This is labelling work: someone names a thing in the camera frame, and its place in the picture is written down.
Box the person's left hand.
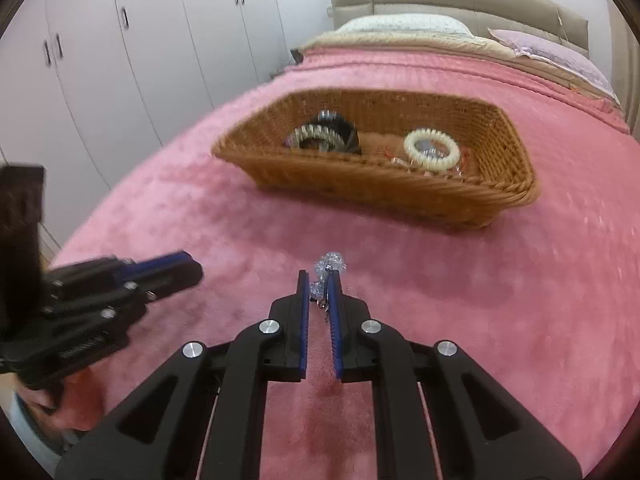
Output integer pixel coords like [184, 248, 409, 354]
[15, 367, 107, 433]

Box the white dotted pillow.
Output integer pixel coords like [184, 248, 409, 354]
[334, 15, 473, 37]

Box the beige curtain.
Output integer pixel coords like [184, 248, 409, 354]
[607, 0, 640, 136]

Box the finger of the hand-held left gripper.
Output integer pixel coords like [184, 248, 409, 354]
[119, 251, 191, 279]
[141, 259, 204, 302]

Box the cream spiral hair tie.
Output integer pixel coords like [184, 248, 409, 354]
[403, 128, 461, 171]

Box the brown wicker basket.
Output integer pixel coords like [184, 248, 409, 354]
[211, 88, 541, 231]

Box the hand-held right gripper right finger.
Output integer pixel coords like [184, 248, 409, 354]
[325, 269, 583, 480]

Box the beige bed sheet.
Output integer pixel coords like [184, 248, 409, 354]
[300, 30, 623, 106]

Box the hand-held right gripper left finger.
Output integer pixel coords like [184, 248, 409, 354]
[55, 269, 311, 480]

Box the white wardrobe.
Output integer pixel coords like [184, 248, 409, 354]
[0, 0, 301, 266]

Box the clear crystal oval hair clip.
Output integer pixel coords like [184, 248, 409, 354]
[310, 251, 348, 313]

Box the purple pillow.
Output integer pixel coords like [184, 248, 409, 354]
[487, 29, 612, 92]

